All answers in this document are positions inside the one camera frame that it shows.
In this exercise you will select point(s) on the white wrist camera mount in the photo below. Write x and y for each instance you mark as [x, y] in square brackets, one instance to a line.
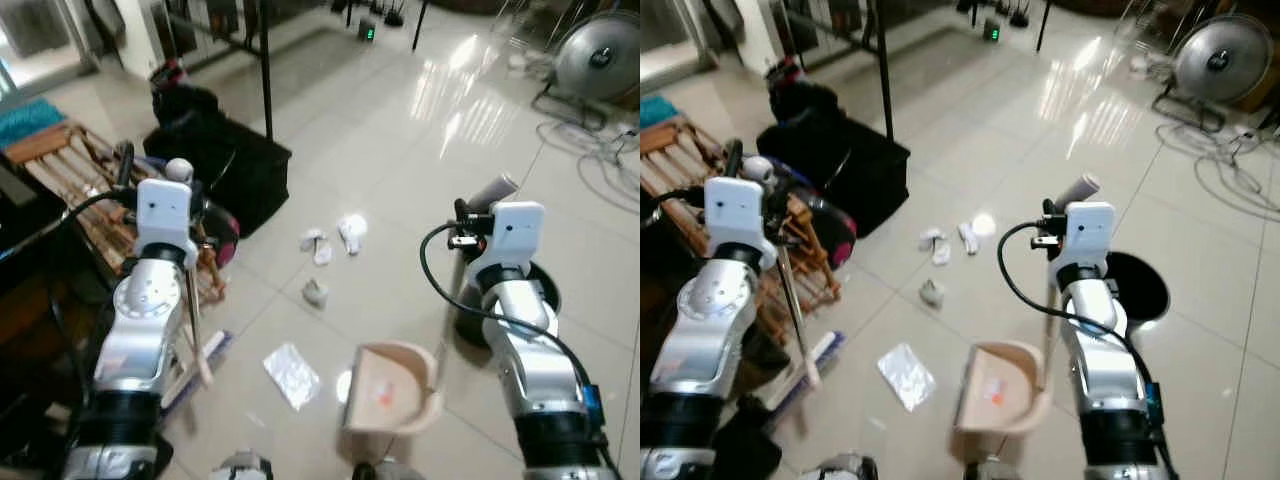
[515, 235]
[1090, 235]
[738, 215]
[165, 215]

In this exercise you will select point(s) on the large black bag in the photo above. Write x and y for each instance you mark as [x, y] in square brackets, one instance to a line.
[235, 165]
[850, 165]

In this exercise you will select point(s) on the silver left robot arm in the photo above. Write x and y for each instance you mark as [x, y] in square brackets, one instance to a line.
[140, 320]
[710, 320]

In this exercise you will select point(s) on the folded wooden rack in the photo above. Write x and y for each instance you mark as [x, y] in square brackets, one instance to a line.
[680, 150]
[70, 165]

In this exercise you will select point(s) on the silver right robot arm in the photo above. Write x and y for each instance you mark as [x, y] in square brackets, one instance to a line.
[530, 350]
[1100, 350]

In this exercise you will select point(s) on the black round trash bin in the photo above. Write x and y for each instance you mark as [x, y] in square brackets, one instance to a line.
[1140, 285]
[545, 290]

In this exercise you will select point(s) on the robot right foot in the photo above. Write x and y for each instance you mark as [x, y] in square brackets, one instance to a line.
[388, 470]

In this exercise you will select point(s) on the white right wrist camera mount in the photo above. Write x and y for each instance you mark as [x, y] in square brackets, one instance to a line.
[1090, 235]
[515, 235]

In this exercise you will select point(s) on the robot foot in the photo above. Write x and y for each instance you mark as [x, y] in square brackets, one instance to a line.
[388, 470]
[243, 468]
[840, 468]

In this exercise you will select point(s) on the grey floor fan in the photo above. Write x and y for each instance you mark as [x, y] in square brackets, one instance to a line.
[597, 55]
[1215, 58]

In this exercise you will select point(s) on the white crumpled sock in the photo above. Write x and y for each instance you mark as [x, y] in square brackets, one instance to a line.
[318, 245]
[936, 245]
[970, 235]
[352, 232]

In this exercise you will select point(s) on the black and pink shoe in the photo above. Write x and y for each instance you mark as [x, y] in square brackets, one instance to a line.
[838, 235]
[222, 240]

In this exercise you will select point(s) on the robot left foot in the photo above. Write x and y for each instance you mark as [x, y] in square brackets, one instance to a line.
[840, 468]
[243, 468]

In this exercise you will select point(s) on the black stand pole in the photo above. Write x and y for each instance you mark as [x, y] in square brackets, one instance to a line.
[885, 80]
[266, 80]

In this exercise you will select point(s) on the silver foil wrapper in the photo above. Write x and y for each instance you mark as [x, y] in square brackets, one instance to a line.
[292, 377]
[907, 377]

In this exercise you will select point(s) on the black device with green light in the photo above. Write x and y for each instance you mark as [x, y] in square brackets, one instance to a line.
[991, 31]
[367, 32]

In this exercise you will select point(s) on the teal mat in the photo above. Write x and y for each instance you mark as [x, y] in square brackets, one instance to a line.
[655, 108]
[25, 118]

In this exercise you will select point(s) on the grey crumpled sock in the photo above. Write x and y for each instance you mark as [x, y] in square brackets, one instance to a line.
[932, 293]
[315, 293]

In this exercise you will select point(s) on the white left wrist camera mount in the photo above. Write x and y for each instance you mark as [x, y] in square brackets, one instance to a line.
[165, 215]
[738, 215]

